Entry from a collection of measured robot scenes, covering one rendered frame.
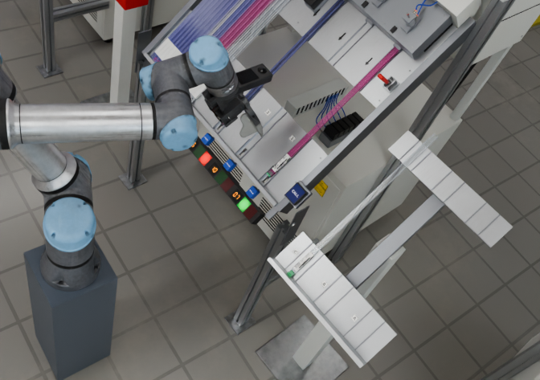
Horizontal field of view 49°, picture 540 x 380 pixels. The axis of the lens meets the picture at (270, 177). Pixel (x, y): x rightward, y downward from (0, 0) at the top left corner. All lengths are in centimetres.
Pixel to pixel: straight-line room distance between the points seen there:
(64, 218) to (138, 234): 92
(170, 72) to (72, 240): 46
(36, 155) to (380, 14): 93
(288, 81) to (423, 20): 68
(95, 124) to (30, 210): 128
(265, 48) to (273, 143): 64
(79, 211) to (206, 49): 50
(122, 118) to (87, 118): 7
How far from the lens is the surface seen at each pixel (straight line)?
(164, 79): 126
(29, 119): 118
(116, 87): 259
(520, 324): 276
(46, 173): 148
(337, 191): 192
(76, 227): 145
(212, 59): 124
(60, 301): 161
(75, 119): 117
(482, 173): 318
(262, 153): 168
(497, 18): 163
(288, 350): 223
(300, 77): 217
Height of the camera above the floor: 200
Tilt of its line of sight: 50 degrees down
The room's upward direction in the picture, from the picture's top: 22 degrees clockwise
